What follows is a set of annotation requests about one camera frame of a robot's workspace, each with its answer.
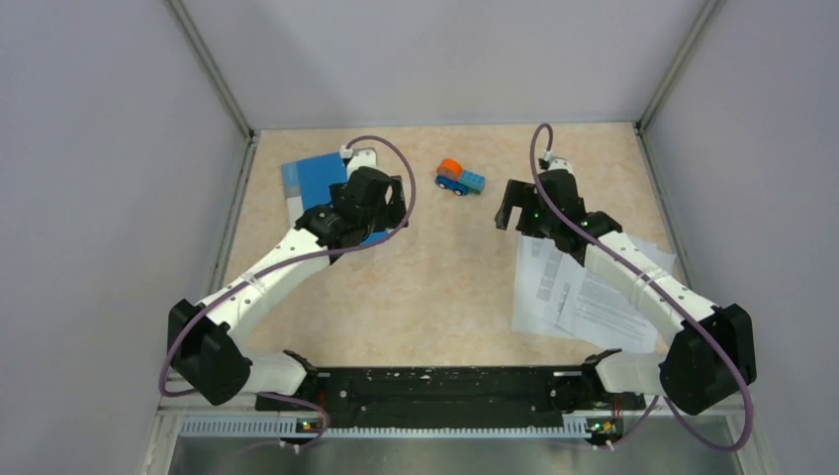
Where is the blue file folder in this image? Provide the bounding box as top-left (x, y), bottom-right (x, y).
top-left (280, 151), bottom-right (349, 228)

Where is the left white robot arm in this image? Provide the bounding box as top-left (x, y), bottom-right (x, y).
top-left (164, 166), bottom-right (409, 410)

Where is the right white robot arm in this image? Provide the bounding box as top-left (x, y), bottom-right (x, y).
top-left (495, 169), bottom-right (757, 416)

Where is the lower printed paper sheet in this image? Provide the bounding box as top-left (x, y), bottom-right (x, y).
top-left (512, 236), bottom-right (587, 338)

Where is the printed paper sheet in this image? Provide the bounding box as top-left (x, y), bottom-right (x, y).
top-left (548, 251), bottom-right (658, 353)
top-left (512, 236), bottom-right (587, 338)

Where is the toy truck orange blue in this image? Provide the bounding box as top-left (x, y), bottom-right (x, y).
top-left (434, 158), bottom-right (486, 196)

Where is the top printed paper sheet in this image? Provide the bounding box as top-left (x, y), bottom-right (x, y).
top-left (548, 251), bottom-right (658, 353)

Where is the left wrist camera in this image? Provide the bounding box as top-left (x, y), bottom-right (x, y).
top-left (338, 146), bottom-right (378, 177)

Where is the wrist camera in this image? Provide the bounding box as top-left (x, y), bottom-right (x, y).
top-left (338, 146), bottom-right (378, 177)
top-left (538, 149), bottom-right (574, 175)

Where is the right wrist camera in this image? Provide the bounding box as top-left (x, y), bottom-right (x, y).
top-left (538, 149), bottom-right (574, 175)

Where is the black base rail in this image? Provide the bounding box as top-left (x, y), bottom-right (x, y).
top-left (255, 356), bottom-right (648, 443)

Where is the grey cable duct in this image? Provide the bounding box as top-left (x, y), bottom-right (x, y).
top-left (179, 416), bottom-right (592, 439)

